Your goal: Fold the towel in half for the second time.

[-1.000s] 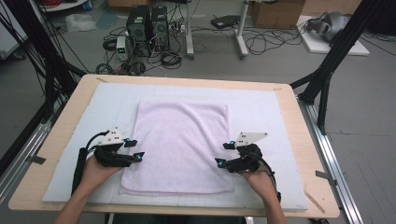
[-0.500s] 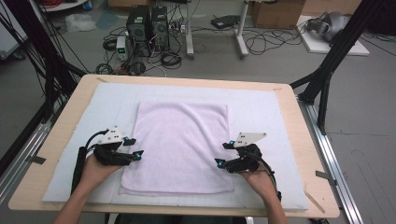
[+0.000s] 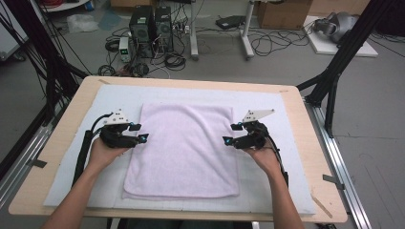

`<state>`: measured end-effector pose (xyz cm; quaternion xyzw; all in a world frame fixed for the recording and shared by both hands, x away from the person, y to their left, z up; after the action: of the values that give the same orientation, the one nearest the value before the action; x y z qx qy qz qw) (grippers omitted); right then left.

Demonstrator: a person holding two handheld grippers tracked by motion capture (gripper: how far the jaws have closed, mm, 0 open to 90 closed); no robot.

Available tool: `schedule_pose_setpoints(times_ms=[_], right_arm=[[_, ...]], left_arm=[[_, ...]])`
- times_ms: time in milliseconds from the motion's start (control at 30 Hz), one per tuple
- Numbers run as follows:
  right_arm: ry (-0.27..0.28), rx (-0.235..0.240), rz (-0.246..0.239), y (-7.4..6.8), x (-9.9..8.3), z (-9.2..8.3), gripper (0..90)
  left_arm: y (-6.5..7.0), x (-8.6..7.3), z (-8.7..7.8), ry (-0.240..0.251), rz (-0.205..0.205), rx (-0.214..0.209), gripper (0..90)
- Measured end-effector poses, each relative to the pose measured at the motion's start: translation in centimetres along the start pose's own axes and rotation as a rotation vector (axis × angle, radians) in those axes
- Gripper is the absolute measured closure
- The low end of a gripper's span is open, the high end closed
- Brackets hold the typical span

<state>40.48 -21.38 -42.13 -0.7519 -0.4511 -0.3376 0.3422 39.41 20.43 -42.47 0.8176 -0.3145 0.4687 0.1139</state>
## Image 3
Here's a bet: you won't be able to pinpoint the lilac printed towel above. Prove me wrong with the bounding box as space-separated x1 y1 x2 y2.
121 102 241 201

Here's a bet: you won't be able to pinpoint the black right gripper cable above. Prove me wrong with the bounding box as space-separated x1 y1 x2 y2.
266 135 290 189

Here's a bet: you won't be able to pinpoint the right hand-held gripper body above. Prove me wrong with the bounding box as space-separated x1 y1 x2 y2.
233 108 277 151

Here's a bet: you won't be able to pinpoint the slim black computer tower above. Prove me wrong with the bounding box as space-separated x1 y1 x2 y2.
154 6 175 53

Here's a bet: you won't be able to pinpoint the white power supply box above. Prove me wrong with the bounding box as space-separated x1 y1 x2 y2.
117 36 132 63

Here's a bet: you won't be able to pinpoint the white foam mat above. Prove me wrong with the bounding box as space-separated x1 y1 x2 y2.
42 84 316 216

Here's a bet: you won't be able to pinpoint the person's right hand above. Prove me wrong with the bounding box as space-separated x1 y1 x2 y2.
245 140 283 179

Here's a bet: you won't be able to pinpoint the person's left hand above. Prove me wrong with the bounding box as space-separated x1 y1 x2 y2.
87 135 132 173

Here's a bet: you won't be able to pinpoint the white desk leg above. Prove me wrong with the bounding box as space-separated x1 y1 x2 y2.
188 0 201 61
240 0 256 61

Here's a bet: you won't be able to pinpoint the clear plastic bag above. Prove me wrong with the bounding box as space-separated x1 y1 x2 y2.
66 13 100 34

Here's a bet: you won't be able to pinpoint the person's dark trousers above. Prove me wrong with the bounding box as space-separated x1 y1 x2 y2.
117 219 252 229

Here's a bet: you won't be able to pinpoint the coiled black cable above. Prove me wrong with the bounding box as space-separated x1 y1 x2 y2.
163 52 187 72

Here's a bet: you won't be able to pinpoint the large black computer tower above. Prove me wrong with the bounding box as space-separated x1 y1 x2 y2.
128 5 156 59

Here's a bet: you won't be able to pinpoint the grey headset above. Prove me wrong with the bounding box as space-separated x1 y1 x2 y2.
312 11 359 44

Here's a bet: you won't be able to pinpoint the flat black device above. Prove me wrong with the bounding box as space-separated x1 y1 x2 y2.
215 14 246 31

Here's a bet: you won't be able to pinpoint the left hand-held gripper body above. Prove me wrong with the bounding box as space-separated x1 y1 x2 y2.
98 108 140 150

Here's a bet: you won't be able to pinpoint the white floor board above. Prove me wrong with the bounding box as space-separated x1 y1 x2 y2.
303 15 380 58

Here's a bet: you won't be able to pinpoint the black frame strut with cables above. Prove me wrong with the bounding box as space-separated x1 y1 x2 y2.
0 0 91 126

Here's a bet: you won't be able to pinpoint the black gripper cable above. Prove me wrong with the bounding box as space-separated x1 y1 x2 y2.
72 111 115 188
266 135 290 189

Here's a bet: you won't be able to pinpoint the brown cardboard box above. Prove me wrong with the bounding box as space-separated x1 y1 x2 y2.
256 0 315 31

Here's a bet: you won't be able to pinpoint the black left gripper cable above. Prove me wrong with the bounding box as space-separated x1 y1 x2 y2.
72 111 115 188

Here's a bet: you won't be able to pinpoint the black tape piece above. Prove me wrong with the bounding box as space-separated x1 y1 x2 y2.
322 174 347 191
26 157 49 169

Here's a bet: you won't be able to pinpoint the loose black floor cables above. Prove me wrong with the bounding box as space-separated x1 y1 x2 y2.
247 28 315 58

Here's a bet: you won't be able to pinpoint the aluminium rail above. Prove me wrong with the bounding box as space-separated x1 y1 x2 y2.
0 104 70 209
305 100 373 229

